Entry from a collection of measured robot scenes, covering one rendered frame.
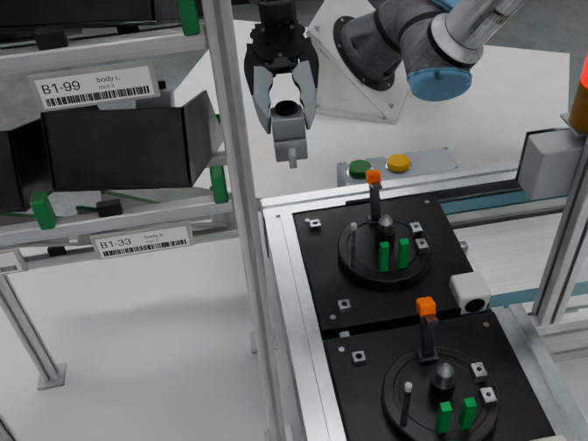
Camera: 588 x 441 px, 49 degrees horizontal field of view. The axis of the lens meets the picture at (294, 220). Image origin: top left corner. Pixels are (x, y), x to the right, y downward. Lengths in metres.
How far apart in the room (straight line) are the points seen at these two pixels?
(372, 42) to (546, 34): 2.44
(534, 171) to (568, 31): 3.06
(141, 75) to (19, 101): 3.03
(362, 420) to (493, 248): 0.41
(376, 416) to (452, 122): 0.81
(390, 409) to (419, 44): 0.72
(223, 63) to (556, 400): 0.60
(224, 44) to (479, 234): 0.72
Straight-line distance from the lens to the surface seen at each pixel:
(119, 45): 0.48
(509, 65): 1.68
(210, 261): 1.14
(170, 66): 3.50
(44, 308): 1.16
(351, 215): 1.04
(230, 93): 0.50
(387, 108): 1.42
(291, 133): 0.86
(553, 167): 0.77
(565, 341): 1.00
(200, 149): 0.65
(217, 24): 0.48
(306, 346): 0.89
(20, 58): 0.49
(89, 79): 0.49
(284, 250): 1.01
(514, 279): 1.05
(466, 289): 0.92
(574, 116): 0.76
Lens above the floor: 1.68
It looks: 43 degrees down
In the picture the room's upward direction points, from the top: 4 degrees counter-clockwise
